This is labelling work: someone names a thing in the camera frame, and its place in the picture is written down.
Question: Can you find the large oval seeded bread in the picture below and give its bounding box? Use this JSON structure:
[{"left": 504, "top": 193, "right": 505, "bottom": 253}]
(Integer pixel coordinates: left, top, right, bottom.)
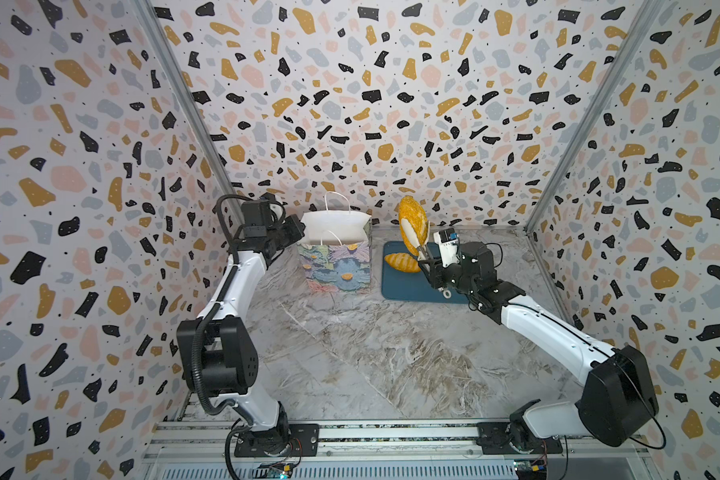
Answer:
[{"left": 398, "top": 195, "right": 429, "bottom": 258}]

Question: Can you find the striped croissant bread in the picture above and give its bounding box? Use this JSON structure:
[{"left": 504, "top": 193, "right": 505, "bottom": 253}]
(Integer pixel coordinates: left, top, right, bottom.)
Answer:
[{"left": 384, "top": 252, "right": 421, "bottom": 273}]

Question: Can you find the floral paper gift bag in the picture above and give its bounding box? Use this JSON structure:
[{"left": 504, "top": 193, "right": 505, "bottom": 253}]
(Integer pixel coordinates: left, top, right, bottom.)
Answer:
[{"left": 297, "top": 192, "right": 372, "bottom": 293}]

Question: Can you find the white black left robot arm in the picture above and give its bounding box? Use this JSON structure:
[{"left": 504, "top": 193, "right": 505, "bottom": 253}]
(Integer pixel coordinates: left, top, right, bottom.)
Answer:
[{"left": 176, "top": 193, "right": 304, "bottom": 457}]

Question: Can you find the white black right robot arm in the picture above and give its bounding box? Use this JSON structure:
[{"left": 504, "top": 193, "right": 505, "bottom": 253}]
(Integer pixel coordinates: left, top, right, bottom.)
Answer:
[{"left": 400, "top": 220, "right": 659, "bottom": 454}]

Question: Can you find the teal rectangular tray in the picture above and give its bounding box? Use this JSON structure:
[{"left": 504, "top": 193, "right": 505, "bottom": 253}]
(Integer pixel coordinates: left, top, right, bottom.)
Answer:
[{"left": 381, "top": 260, "right": 468, "bottom": 305}]

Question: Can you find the circuit board right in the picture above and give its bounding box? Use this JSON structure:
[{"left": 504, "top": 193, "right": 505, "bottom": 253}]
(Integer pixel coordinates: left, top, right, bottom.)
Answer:
[{"left": 513, "top": 460, "right": 548, "bottom": 480}]

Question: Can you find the green circuit board left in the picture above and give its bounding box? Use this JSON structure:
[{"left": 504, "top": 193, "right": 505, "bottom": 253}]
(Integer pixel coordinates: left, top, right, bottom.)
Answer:
[{"left": 253, "top": 463, "right": 294, "bottom": 480}]

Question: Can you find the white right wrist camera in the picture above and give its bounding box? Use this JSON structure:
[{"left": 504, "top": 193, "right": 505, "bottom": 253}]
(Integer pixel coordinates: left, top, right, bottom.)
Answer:
[{"left": 433, "top": 227, "right": 460, "bottom": 268}]

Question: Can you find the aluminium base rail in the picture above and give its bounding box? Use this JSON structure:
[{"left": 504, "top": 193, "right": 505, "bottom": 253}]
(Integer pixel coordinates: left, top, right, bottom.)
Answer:
[{"left": 135, "top": 419, "right": 660, "bottom": 479}]

